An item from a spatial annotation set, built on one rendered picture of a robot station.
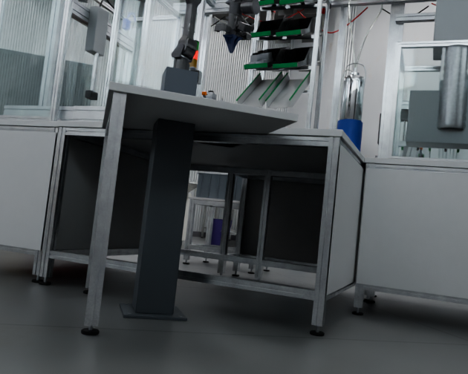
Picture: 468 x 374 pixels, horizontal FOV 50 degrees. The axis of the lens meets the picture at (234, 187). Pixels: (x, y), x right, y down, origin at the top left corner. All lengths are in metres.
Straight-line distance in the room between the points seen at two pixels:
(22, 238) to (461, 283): 2.29
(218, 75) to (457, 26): 9.40
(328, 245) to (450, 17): 1.65
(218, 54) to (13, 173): 9.72
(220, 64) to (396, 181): 9.75
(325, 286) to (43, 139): 1.68
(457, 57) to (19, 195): 2.49
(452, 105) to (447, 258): 0.83
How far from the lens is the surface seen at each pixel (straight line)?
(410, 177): 2.85
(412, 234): 2.83
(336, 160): 2.16
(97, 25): 3.56
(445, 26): 3.24
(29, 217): 2.92
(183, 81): 2.24
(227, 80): 12.26
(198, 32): 3.00
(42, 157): 2.90
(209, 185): 4.63
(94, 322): 1.82
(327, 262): 2.15
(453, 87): 3.04
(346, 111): 3.23
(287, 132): 2.22
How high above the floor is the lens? 0.43
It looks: 4 degrees up
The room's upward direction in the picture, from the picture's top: 6 degrees clockwise
